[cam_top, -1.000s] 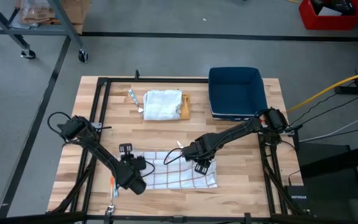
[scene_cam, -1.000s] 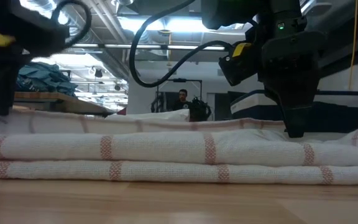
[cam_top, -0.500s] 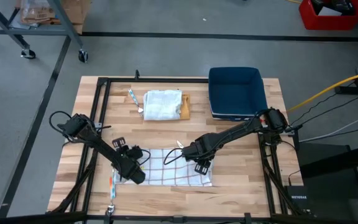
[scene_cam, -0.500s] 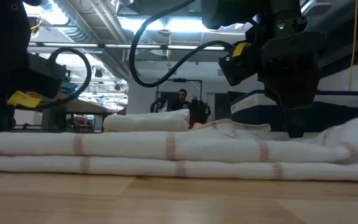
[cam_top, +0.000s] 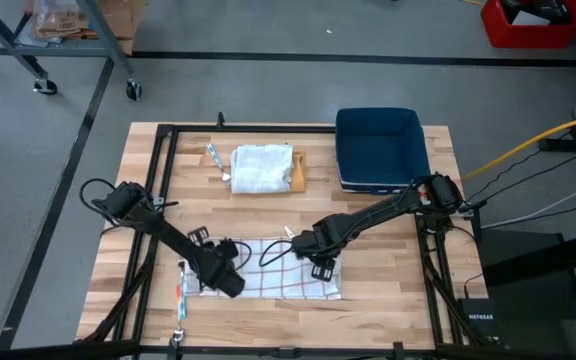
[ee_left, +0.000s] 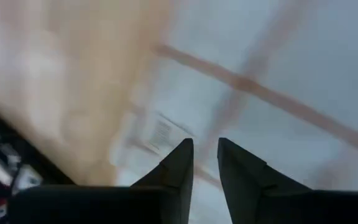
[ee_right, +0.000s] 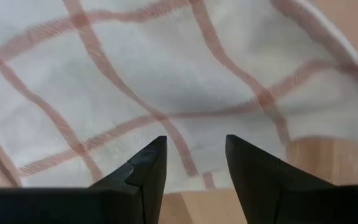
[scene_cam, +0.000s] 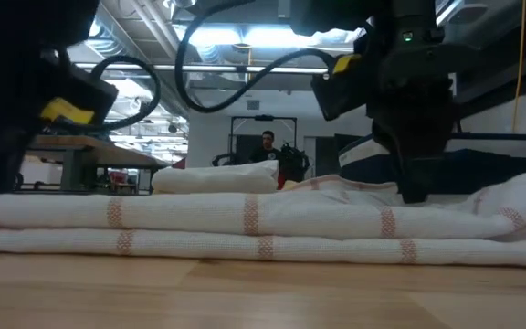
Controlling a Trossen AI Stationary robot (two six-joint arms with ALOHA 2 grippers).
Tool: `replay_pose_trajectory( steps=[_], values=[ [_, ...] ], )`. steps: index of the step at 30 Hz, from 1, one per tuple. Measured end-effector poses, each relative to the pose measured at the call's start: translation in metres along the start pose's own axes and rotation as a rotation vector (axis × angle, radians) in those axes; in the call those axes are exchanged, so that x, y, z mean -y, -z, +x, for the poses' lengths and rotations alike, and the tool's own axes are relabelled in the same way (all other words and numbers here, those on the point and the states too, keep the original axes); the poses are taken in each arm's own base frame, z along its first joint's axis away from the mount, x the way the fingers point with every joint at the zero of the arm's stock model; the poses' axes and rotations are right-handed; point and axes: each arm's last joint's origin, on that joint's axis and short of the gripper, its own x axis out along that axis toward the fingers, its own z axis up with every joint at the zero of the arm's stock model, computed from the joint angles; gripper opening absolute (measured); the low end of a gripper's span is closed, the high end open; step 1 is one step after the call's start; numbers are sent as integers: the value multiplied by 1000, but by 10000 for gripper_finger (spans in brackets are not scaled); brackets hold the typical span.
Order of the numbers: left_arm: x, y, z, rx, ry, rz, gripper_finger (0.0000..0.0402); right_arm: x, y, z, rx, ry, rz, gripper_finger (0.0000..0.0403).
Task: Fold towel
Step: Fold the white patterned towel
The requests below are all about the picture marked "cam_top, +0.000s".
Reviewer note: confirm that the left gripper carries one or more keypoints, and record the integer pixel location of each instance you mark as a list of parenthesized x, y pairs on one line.
[(223, 280)]

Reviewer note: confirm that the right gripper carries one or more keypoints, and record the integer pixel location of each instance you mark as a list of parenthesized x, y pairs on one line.
[(328, 240)]

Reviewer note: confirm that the white red-checked towel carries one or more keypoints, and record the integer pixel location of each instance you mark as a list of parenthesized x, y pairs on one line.
[(278, 280)]

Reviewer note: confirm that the white waffle-weave towel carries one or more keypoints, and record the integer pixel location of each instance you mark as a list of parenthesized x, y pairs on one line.
[(260, 170)]

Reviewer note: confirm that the orange towel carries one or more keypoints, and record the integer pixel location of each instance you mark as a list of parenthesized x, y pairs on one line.
[(298, 172)]

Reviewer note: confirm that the blue fabric bin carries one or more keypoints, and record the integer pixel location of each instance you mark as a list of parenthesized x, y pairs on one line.
[(378, 145)]

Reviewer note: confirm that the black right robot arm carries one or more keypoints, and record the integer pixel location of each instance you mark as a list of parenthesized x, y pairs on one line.
[(378, 212)]

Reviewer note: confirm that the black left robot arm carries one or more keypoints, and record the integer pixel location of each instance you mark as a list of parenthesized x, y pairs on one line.
[(168, 235)]

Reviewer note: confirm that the black side stand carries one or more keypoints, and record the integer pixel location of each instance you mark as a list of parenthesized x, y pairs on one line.
[(533, 260)]

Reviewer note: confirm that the brown cardboard stack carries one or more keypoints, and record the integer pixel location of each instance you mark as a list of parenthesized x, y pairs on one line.
[(123, 20)]

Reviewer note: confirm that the red plastic crate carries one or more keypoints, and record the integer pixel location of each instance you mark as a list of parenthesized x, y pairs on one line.
[(533, 36)]

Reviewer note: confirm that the black device in crate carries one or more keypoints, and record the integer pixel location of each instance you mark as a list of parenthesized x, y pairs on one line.
[(548, 7)]

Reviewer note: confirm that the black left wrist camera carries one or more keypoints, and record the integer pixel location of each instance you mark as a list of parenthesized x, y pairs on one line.
[(226, 248)]

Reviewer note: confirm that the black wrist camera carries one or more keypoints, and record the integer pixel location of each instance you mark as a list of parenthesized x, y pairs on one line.
[(226, 248), (302, 246)]

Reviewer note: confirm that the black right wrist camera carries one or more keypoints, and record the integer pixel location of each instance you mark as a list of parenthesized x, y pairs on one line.
[(302, 246)]

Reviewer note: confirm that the black aluminium rig frame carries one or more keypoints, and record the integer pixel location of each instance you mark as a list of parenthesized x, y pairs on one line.
[(268, 129)]

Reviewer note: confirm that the black Netgear network switch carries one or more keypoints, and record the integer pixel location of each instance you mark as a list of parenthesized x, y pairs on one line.
[(480, 320)]

